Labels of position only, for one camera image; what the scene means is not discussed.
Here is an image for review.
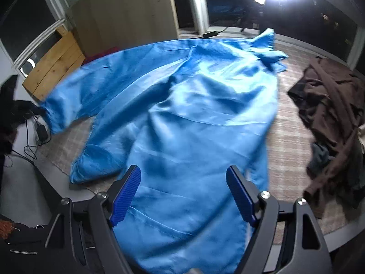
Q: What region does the brown clothes pile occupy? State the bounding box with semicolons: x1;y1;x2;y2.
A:
287;55;365;219

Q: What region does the black charger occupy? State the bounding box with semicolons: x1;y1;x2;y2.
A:
36;124;49;142

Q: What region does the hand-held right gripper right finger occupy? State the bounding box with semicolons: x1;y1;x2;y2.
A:
226;166;333;274

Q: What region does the beige plaid mat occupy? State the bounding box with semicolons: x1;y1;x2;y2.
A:
37;36;365;244

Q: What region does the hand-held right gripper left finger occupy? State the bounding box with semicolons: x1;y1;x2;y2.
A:
44;165;142;274

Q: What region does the blue satin garment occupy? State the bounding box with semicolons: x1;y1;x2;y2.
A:
40;29;288;274

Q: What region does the dark cloth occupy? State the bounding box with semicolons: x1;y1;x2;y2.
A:
0;75;41;160

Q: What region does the light wood panel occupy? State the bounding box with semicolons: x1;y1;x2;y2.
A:
66;0;180;60

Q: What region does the pine plank board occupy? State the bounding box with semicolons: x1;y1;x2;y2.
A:
22;26;86;102

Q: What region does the black zippered jacket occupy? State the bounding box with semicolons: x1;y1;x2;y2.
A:
0;220;59;274

